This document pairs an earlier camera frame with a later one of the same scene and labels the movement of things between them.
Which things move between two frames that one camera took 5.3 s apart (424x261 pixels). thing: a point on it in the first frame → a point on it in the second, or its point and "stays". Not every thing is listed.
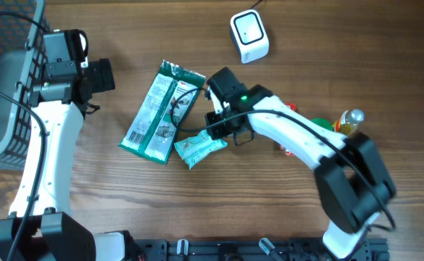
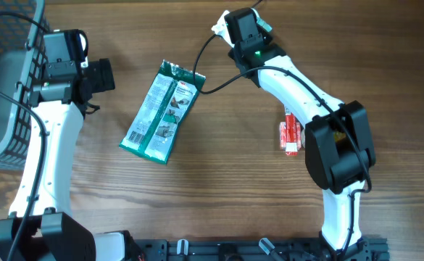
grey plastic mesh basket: [11, 49] stays
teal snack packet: [195, 148] → [264, 26]
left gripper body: [98, 80] stays
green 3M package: [163, 110] stays
